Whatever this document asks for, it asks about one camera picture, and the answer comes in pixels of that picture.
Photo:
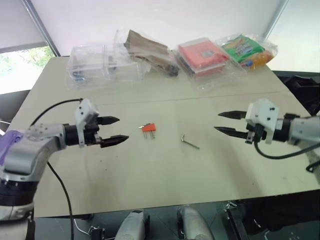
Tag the grey rounded shape with black side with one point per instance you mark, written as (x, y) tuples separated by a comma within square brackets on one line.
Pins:
[(131, 226)]

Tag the small red rectangular block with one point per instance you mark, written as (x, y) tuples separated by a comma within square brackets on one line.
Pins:
[(149, 127)]

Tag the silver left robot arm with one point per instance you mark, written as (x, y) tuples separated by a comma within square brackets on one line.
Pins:
[(23, 155)]

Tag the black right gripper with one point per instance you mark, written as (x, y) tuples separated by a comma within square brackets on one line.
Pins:
[(257, 132)]

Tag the small black object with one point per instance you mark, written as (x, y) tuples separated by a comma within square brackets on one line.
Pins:
[(173, 70)]

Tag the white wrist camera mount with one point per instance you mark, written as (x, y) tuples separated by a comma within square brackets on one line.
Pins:
[(83, 108), (262, 111)]

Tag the black metal frame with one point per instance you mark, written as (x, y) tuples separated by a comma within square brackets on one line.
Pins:
[(270, 217)]

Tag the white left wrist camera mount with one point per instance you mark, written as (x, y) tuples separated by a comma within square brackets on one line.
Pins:
[(83, 108)]

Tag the grey window frame bar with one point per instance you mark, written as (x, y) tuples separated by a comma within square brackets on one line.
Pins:
[(41, 27), (276, 17)]

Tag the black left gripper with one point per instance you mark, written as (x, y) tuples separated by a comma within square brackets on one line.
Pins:
[(91, 132)]

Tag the brown paper bag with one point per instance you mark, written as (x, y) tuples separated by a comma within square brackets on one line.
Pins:
[(147, 51)]

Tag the colourful snack packs bag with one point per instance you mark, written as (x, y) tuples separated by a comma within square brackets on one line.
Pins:
[(245, 48)]

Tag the large clear plastic box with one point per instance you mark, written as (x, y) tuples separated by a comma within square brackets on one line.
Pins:
[(87, 66)]

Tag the purple cloth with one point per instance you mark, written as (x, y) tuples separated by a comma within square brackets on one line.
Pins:
[(8, 142)]

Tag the black object beside table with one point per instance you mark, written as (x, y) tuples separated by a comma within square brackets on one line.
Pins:
[(303, 92)]

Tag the small clear plastic box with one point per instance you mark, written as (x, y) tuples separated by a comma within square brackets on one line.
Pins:
[(122, 63)]

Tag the clear box with red pack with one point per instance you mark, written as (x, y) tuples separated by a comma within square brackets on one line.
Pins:
[(202, 56)]

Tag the silver hex key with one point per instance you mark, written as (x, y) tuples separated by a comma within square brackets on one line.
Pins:
[(190, 143)]

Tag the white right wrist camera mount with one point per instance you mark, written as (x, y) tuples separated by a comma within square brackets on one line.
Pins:
[(262, 111)]

